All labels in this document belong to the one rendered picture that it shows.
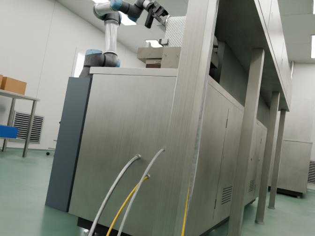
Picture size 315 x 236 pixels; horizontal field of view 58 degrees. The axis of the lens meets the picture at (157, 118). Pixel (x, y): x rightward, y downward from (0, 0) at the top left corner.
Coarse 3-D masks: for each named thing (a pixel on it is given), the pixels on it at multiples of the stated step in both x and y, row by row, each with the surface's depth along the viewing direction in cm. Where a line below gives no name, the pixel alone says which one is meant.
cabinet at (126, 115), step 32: (96, 96) 155; (128, 96) 145; (160, 96) 137; (96, 128) 151; (128, 128) 142; (160, 128) 134; (224, 128) 169; (256, 128) 270; (96, 160) 148; (128, 160) 140; (160, 160) 132; (224, 160) 177; (256, 160) 290; (96, 192) 146; (128, 192) 137; (224, 192) 185; (256, 192) 314; (128, 224) 134; (192, 224) 137
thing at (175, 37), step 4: (168, 32) 170; (172, 32) 168; (176, 32) 167; (180, 32) 166; (168, 36) 169; (172, 36) 168; (176, 36) 167; (180, 36) 166; (172, 40) 168; (176, 40) 167; (180, 40) 165; (164, 44) 170; (168, 44) 169; (172, 44) 167; (176, 44) 166; (180, 44) 165
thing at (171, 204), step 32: (192, 0) 78; (192, 32) 76; (192, 64) 75; (256, 64) 157; (192, 96) 74; (256, 96) 154; (192, 128) 75; (192, 160) 77; (160, 192) 74; (160, 224) 73
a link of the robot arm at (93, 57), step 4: (88, 52) 203; (92, 52) 203; (96, 52) 203; (100, 52) 206; (88, 56) 203; (92, 56) 202; (96, 56) 203; (100, 56) 206; (104, 56) 208; (84, 60) 204; (88, 60) 202; (92, 60) 202; (96, 60) 203; (100, 60) 205; (104, 60) 207; (84, 64) 203; (88, 64) 202; (92, 64) 202; (96, 64) 204; (100, 64) 207; (104, 64) 208
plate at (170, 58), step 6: (168, 48) 143; (174, 48) 141; (180, 48) 140; (168, 54) 142; (174, 54) 141; (162, 60) 144; (168, 60) 142; (174, 60) 140; (162, 66) 143; (168, 66) 142; (174, 66) 140
